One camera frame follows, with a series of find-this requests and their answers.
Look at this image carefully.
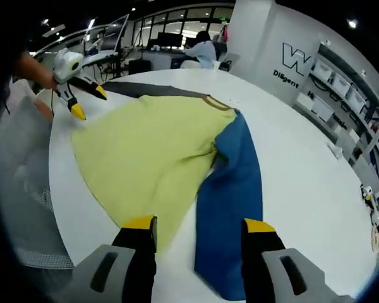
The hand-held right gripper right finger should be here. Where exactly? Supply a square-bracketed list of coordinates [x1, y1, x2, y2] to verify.
[241, 217, 356, 303]

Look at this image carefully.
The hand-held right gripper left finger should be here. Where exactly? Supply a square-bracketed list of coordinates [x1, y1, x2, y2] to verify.
[69, 215, 159, 303]

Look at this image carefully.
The yellow blue grey garment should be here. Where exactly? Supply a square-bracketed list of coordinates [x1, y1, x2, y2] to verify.
[69, 81, 265, 300]

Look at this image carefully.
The person's left hand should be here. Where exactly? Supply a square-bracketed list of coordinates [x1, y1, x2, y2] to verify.
[31, 68, 59, 92]

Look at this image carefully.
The grey work desk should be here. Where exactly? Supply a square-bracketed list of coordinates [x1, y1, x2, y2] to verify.
[81, 50, 120, 64]

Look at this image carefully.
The large tilted display panel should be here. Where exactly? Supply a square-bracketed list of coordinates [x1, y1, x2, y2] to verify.
[99, 14, 129, 53]

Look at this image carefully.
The black computer monitor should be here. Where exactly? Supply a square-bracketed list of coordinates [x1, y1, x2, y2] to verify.
[157, 31, 184, 50]

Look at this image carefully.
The idle hand-held gripper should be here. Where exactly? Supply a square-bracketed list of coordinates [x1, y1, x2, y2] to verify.
[359, 184, 379, 229]

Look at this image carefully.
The white lidded box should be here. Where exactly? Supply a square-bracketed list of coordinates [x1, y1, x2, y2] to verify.
[312, 96, 333, 122]

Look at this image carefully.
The grey shelving unit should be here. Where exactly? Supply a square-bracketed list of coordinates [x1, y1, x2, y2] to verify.
[293, 40, 379, 222]

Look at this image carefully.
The row of white storage bins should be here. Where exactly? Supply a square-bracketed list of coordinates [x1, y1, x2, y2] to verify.
[312, 58, 379, 152]

